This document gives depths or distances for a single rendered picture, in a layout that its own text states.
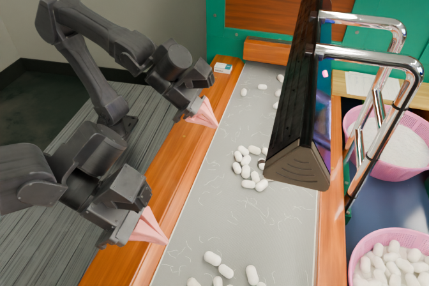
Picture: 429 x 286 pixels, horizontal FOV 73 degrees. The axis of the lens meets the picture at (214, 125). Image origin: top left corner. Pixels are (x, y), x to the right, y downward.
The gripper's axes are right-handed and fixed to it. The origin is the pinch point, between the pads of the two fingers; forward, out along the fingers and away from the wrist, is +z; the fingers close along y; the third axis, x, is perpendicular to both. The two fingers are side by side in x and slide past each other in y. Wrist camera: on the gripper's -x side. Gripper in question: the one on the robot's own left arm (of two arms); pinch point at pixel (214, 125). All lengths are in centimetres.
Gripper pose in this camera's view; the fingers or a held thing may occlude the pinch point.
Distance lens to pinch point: 72.5
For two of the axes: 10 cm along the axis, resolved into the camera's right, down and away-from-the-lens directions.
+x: -6.3, 4.3, 6.5
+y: 2.9, -6.5, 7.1
